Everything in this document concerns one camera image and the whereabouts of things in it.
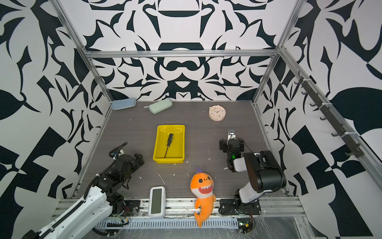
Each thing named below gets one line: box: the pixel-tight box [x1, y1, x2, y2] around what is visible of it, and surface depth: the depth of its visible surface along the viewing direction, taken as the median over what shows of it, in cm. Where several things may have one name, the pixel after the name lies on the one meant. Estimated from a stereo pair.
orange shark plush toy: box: [190, 169, 216, 229], surface depth 74 cm
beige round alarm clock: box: [208, 104, 227, 122], surface depth 113 cm
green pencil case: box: [143, 98, 173, 115], surface depth 117 cm
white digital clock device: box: [148, 185, 167, 219], surface depth 74 cm
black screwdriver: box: [164, 133, 174, 159], surface depth 98 cm
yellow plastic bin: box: [152, 124, 186, 164], surface depth 96 cm
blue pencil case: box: [111, 97, 137, 111], surface depth 118 cm
